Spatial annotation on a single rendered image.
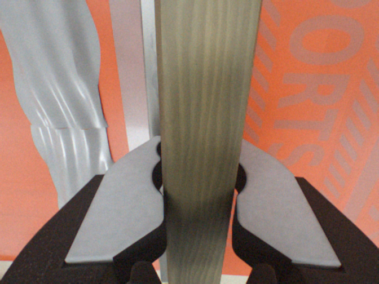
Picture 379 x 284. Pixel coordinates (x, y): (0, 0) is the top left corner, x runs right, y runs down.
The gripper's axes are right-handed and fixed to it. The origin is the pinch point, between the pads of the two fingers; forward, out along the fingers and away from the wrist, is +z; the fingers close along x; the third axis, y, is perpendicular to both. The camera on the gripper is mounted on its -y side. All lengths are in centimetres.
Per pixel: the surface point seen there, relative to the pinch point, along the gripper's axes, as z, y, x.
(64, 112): 4.6, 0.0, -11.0
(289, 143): 4.5, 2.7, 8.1
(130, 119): 4.8, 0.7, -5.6
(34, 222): 4.7, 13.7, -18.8
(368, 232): 4.0, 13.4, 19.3
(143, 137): 4.7, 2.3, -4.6
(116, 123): 4.9, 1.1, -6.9
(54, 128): 4.1, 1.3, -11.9
